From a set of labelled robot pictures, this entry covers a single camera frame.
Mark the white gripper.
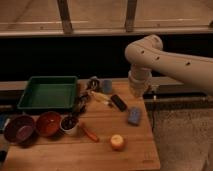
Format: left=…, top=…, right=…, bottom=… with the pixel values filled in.
left=128, top=70, right=152, bottom=98

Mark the black handled brush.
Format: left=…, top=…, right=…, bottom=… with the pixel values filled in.
left=72, top=91, right=90, bottom=115

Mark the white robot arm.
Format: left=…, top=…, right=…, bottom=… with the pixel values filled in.
left=125, top=35, right=213, bottom=97

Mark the red bowl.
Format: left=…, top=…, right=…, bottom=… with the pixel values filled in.
left=36, top=111, right=61, bottom=137

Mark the purple bowl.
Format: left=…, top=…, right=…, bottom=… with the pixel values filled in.
left=4, top=115, right=35, bottom=143

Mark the black rectangular block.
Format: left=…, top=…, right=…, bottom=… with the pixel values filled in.
left=110, top=95, right=127, bottom=112

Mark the blue cup at back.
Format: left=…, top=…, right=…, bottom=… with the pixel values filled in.
left=102, top=80, right=112, bottom=94

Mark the blue sponge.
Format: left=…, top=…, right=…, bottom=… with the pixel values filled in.
left=128, top=107, right=141, bottom=126

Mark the dark metal object at back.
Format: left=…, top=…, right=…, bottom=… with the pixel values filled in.
left=87, top=77, right=101, bottom=92

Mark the yellow apple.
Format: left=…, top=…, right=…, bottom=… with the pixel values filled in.
left=110, top=134, right=125, bottom=150

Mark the orange carrot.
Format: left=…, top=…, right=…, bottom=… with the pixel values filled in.
left=79, top=122, right=99, bottom=142

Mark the white cup with dark contents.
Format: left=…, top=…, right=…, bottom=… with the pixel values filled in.
left=60, top=116, right=78, bottom=136

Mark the green plastic tray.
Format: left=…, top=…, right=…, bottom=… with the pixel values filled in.
left=17, top=76, right=78, bottom=111

